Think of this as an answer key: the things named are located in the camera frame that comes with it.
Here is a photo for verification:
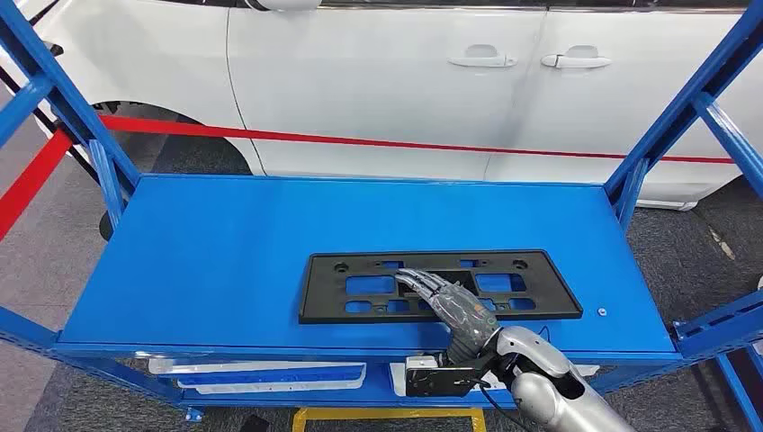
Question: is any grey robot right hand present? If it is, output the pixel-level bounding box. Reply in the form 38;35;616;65
394;268;503;352

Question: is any black plastic plate bracket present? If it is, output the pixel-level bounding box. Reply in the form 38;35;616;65
298;248;584;326

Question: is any blue metal shelf rack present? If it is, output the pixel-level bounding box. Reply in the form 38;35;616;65
0;0;763;432

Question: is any clear white plastic bin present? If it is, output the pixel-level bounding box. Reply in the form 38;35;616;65
148;357;368;396

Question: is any yellow floor tape square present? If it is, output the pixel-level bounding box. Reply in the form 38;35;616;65
291;406;488;432

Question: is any red barrier belt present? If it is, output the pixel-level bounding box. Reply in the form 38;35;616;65
98;114;735;165
0;128;74;243

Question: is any white car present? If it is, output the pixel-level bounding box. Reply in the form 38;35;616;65
0;0;763;212

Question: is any black car tire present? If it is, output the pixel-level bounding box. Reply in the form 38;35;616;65
92;101;255;177

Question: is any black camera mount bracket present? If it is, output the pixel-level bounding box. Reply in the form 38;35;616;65
437;351;507;400

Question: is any black camera cable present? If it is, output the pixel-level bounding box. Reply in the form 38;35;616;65
473;378;534;432

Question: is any white car door handle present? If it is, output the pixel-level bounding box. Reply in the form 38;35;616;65
448;44;518;69
541;45;614;69

